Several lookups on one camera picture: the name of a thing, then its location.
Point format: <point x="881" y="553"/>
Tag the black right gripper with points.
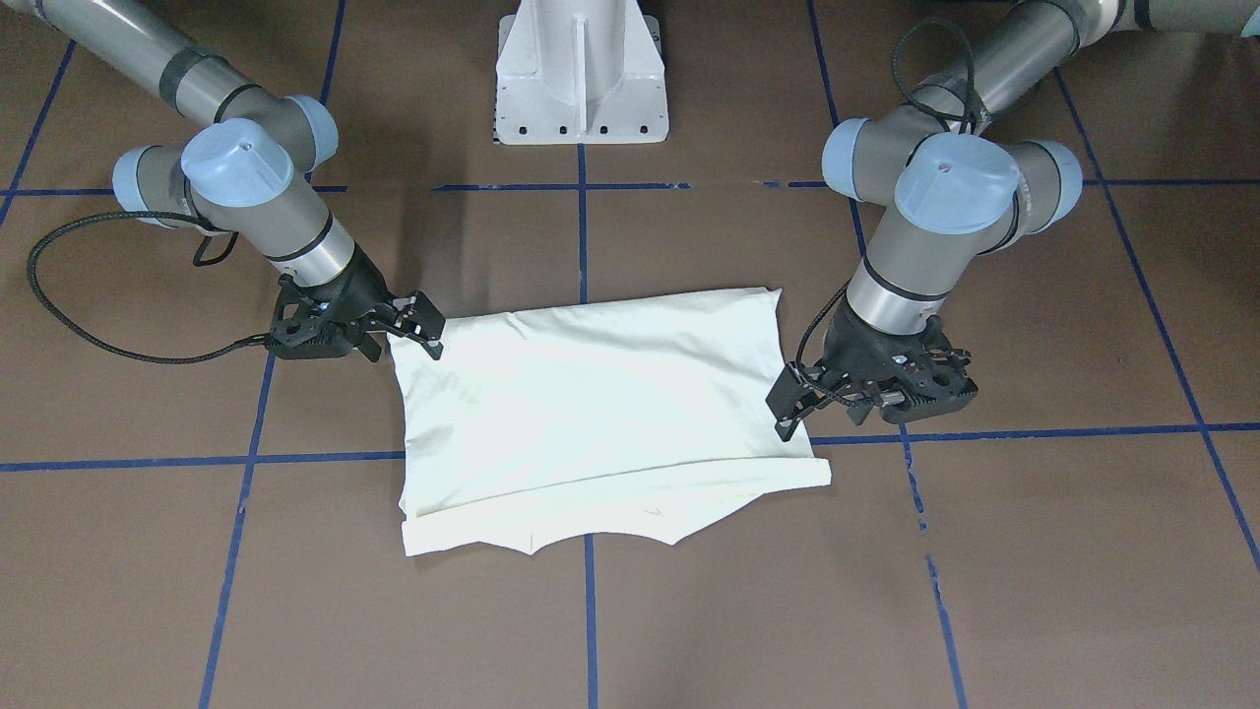
<point x="363" y="290"/>

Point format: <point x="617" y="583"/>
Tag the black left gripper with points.
<point x="845" y="347"/>

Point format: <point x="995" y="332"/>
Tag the cream long-sleeve cat shirt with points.
<point x="643" y="417"/>

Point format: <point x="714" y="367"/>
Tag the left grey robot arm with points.
<point x="949" y="196"/>

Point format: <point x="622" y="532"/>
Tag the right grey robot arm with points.
<point x="242" y="175"/>

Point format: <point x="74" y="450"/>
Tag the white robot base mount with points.
<point x="579" y="72"/>

